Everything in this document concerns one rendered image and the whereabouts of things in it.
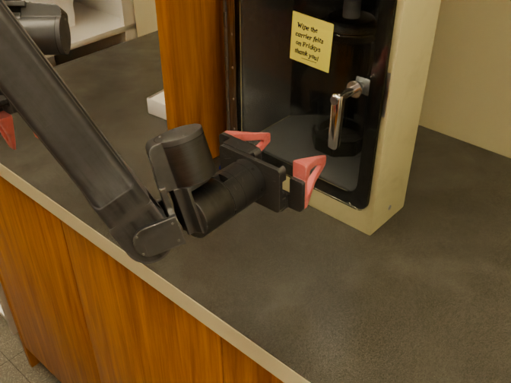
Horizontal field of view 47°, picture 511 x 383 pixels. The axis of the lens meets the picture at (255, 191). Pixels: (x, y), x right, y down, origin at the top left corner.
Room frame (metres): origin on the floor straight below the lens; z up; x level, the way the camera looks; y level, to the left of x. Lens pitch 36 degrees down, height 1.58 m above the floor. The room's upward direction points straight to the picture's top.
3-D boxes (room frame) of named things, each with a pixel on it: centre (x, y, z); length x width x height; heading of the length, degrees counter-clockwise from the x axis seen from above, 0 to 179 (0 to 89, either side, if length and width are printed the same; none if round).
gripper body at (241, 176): (0.61, 0.02, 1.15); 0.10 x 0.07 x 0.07; 49
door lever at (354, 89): (0.77, -0.13, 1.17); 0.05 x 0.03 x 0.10; 138
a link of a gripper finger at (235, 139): (0.69, 0.00, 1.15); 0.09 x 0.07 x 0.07; 139
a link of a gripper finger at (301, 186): (0.64, -0.05, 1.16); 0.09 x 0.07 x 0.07; 139
